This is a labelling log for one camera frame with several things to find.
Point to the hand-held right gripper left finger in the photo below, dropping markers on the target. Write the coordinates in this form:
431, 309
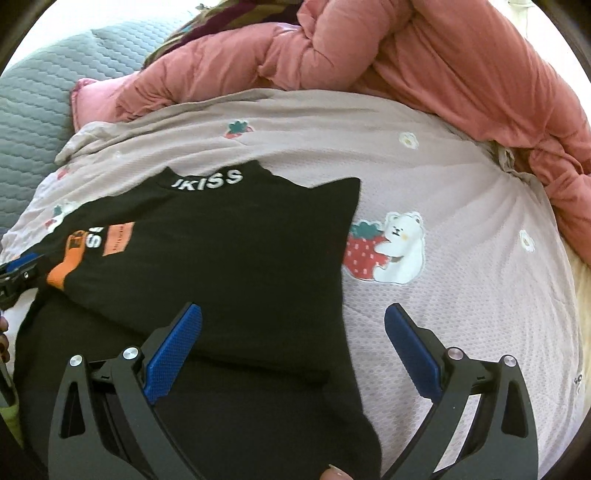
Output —
175, 355

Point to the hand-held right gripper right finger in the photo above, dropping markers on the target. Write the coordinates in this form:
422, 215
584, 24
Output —
413, 357

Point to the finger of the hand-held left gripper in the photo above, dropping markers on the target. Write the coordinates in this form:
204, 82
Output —
21, 262

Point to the black printed shirt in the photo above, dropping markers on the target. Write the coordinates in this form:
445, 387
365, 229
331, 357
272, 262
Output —
207, 258

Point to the person's left hand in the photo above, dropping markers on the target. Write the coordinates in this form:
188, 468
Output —
3, 339

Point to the person's right hand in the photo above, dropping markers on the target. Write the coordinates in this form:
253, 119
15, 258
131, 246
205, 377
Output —
336, 473

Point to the grey quilted mattress cover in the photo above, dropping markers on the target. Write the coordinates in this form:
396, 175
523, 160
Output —
41, 106

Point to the beige strawberry bear blanket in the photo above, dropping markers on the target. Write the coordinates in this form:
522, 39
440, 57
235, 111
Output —
438, 184

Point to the cream fleece sheet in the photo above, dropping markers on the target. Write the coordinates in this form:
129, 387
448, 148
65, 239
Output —
582, 300

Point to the pink quilted duvet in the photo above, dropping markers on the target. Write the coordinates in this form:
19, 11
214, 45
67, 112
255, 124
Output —
415, 55

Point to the dark patterned cloth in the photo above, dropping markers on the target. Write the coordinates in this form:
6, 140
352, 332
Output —
217, 18

